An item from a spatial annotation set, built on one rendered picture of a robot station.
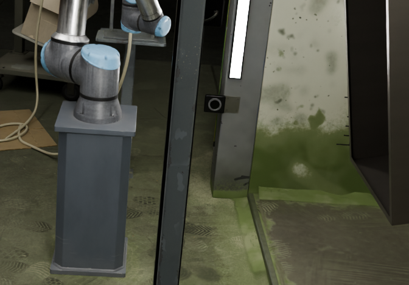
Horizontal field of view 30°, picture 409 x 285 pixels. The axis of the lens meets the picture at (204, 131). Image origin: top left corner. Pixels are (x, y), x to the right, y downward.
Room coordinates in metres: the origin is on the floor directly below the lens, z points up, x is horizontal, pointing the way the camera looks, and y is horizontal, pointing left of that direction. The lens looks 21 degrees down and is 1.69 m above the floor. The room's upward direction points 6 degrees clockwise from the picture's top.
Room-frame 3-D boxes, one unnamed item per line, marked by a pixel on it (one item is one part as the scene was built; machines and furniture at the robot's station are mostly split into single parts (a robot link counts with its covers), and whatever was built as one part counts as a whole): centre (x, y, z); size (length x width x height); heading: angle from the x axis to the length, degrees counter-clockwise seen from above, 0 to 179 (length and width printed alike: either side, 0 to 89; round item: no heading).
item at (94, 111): (2.84, 0.43, 0.69); 0.19 x 0.19 x 0.10
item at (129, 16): (3.24, 0.35, 0.96); 0.12 x 0.09 x 0.12; 56
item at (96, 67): (2.84, 0.43, 0.83); 0.17 x 0.15 x 0.18; 56
